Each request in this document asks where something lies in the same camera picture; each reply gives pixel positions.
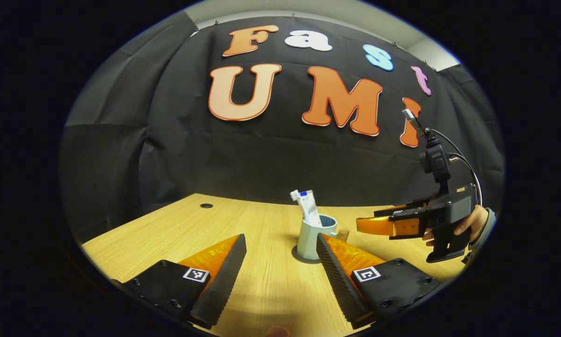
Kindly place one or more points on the wooden desktop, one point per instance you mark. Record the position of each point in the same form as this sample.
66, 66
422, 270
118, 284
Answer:
271, 281

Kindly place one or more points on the black backdrop cloth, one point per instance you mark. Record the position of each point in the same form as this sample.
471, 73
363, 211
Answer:
214, 159

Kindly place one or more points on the dark round coaster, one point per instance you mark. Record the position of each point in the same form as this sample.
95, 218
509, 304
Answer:
299, 256

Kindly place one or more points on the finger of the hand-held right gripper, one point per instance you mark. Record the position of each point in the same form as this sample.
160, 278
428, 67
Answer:
402, 209
378, 225

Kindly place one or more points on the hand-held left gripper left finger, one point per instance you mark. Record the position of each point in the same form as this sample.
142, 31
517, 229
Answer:
219, 281

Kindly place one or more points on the white toothbrush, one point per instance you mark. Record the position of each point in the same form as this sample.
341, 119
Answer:
295, 195

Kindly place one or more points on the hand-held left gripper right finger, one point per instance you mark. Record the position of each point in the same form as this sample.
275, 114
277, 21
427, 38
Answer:
338, 281

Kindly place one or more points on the white toothpaste tube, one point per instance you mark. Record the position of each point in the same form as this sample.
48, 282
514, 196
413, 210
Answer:
309, 208

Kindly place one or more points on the light blue cup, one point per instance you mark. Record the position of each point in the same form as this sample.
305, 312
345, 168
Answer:
308, 241

